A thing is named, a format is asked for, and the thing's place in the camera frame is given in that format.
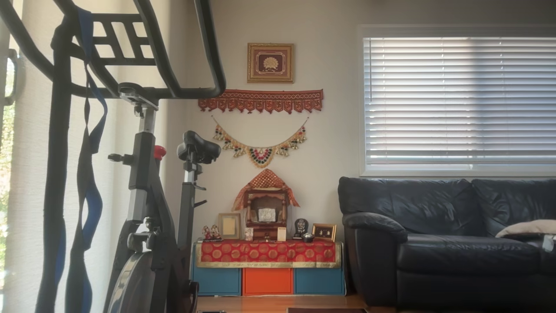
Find beige cushion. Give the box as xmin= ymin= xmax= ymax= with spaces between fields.
xmin=495 ymin=220 xmax=556 ymax=239

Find small gold framed picture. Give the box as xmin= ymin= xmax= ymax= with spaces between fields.
xmin=312 ymin=223 xmax=337 ymax=242

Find blue black hanging strap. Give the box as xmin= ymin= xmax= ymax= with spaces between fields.
xmin=35 ymin=7 xmax=109 ymax=313

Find white window frame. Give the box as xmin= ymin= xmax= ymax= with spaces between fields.
xmin=358 ymin=25 xmax=556 ymax=177

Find red gold patterned cloth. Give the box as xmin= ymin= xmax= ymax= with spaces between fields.
xmin=195 ymin=240 xmax=342 ymax=268

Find blue storage bin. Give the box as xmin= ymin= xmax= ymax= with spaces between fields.
xmin=192 ymin=267 xmax=242 ymax=296
xmin=295 ymin=268 xmax=345 ymax=296

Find black leather sofa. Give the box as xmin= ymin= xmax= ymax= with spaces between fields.
xmin=338 ymin=176 xmax=556 ymax=310

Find small colourful figurines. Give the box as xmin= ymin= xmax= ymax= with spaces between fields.
xmin=202 ymin=225 xmax=223 ymax=242

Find gold framed wall picture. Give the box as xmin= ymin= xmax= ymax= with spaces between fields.
xmin=247 ymin=43 xmax=295 ymax=83

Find wooden shrine with canopy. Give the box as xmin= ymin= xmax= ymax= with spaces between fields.
xmin=232 ymin=169 xmax=300 ymax=241

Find dark floor rug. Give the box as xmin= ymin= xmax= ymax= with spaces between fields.
xmin=287 ymin=307 xmax=369 ymax=313

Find white window blinds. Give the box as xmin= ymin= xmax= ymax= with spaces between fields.
xmin=363 ymin=37 xmax=556 ymax=171

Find white sheer curtain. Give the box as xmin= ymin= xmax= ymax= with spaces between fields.
xmin=0 ymin=0 xmax=171 ymax=313

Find red embroidered wall hanging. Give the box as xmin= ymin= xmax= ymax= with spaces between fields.
xmin=198 ymin=89 xmax=324 ymax=115

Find beaded garland wall hanging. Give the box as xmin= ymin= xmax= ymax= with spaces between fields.
xmin=212 ymin=115 xmax=310 ymax=169

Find gold photo frame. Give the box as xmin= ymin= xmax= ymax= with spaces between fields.
xmin=218 ymin=213 xmax=242 ymax=240

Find black exercise bike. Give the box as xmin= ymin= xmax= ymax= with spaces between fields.
xmin=0 ymin=0 xmax=226 ymax=313

